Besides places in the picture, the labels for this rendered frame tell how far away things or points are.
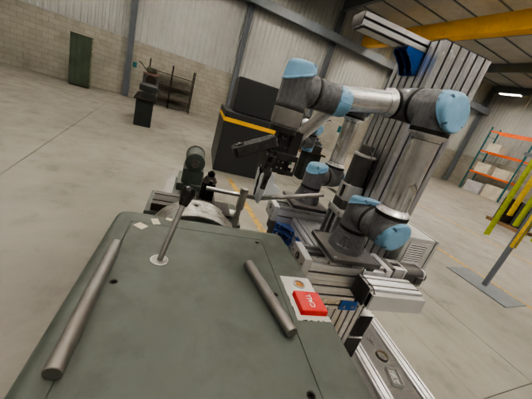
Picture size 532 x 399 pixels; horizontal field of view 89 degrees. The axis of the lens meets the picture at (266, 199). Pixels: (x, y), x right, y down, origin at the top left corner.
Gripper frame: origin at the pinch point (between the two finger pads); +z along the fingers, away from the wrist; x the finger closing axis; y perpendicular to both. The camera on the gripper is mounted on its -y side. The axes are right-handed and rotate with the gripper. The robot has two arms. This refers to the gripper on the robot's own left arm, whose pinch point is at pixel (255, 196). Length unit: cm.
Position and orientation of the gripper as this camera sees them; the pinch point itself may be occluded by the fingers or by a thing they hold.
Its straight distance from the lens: 74.2
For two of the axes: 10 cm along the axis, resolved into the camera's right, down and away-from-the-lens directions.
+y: 9.3, 1.7, 3.3
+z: -2.8, 9.0, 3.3
